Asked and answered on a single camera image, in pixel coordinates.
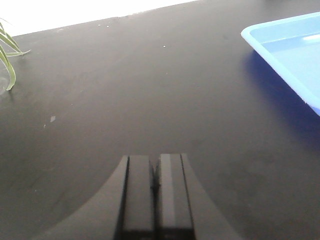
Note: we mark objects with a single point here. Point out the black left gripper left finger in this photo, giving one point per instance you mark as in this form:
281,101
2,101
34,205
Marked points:
122,209

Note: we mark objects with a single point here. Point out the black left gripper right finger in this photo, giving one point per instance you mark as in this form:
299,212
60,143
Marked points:
184,211

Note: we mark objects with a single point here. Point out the blue plastic tray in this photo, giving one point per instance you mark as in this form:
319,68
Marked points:
291,46

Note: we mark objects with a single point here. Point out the green plant leaves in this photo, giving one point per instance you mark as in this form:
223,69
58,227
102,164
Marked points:
9,48

